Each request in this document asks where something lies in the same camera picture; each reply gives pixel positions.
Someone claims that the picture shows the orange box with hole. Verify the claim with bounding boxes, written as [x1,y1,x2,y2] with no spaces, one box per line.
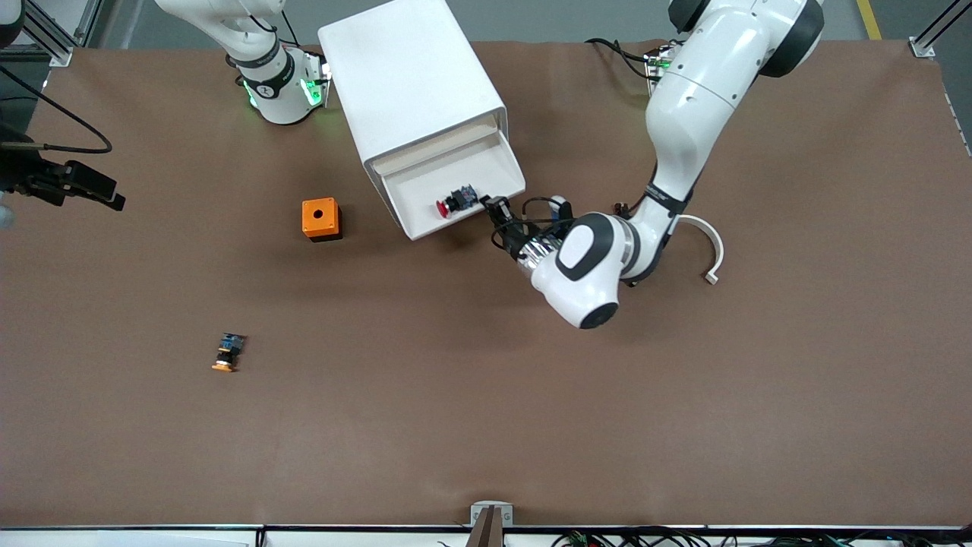
[302,198,342,242]

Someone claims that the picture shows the yellow push button switch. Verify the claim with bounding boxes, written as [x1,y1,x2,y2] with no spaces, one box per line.
[211,333,248,374]

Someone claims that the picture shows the black base cable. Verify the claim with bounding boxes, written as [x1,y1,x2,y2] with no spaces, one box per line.
[585,36,655,81]

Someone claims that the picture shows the white curved plastic arc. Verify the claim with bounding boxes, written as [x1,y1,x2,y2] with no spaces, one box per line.
[674,214,725,286]

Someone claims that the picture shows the red mushroom push button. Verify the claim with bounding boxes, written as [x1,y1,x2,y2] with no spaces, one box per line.
[436,185,480,220]

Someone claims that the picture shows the aluminium frame profile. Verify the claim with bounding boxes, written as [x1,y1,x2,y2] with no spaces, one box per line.
[909,0,972,59]
[14,0,103,68]

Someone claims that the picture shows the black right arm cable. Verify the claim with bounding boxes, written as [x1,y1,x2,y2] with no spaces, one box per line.
[0,65,115,154]

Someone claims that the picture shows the grey metal mount bracket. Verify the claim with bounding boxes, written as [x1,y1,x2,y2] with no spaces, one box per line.
[470,501,514,527]

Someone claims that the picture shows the white plastic drawer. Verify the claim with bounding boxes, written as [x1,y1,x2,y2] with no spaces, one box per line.
[372,122,502,177]
[377,128,527,242]

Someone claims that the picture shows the white drawer cabinet shell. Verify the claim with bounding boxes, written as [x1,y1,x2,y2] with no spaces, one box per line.
[318,0,510,229]

